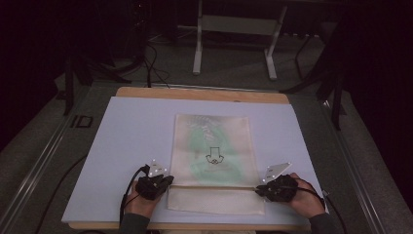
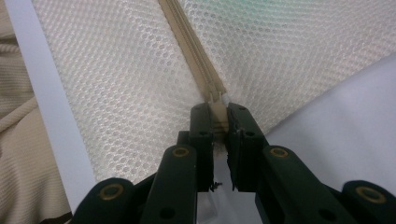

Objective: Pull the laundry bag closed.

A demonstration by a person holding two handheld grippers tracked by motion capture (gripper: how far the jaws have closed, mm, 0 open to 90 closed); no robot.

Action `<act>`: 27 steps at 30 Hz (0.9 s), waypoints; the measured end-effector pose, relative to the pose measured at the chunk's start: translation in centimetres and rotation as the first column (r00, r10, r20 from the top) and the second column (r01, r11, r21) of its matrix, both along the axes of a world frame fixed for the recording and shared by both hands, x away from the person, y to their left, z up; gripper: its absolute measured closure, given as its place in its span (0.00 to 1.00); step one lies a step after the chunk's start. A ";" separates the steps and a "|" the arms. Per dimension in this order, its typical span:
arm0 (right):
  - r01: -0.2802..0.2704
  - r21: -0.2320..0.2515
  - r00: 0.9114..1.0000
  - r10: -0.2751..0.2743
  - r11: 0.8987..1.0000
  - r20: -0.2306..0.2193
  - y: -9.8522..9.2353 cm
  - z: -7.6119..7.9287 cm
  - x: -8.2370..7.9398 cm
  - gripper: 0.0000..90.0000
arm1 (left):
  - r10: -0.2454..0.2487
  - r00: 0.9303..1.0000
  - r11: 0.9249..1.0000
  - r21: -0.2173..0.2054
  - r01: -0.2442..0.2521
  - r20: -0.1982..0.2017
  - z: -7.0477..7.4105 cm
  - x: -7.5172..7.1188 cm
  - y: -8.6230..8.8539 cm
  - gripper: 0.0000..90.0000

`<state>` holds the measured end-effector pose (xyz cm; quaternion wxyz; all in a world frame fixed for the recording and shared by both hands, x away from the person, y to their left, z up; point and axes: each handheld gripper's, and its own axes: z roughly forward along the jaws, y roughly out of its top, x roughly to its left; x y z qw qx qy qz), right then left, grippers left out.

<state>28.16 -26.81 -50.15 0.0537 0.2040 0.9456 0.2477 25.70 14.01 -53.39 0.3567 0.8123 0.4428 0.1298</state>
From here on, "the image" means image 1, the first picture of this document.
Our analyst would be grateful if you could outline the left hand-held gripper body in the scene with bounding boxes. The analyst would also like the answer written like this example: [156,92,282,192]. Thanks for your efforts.
[134,159,169,201]

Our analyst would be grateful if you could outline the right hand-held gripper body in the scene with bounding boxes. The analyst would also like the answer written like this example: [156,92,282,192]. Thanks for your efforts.
[261,162,299,204]

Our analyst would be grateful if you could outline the person's left hand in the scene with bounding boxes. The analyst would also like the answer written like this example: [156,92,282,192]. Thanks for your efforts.
[124,189,164,218]

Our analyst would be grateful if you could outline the person's right hand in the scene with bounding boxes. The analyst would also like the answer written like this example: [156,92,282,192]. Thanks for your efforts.
[288,172,326,219]

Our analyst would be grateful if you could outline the white table mat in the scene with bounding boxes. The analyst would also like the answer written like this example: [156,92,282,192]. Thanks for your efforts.
[60,96,327,226]

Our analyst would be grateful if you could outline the black metal stand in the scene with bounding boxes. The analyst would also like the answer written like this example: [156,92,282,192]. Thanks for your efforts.
[280,30,348,132]
[62,53,132,117]

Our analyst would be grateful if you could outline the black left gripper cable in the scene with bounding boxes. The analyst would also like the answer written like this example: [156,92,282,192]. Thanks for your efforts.
[119,165,151,226]

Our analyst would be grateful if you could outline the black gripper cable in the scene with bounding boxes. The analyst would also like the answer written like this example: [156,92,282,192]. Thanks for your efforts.
[293,185,349,234]
[119,165,151,226]

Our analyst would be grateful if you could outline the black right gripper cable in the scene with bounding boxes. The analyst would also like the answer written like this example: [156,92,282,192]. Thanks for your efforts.
[293,185,349,234]

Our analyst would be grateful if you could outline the aluminium rail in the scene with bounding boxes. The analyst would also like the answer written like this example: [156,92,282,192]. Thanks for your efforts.
[0,111,84,234]
[320,99,388,234]

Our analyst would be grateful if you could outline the black floor cable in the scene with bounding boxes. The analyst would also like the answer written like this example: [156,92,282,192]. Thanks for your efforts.
[33,153,90,234]

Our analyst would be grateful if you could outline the black floor cables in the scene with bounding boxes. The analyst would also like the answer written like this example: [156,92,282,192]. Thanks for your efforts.
[141,40,171,90]

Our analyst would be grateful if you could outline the white metal stand frame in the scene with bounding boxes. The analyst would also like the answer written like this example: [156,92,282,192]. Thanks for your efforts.
[192,0,289,81]

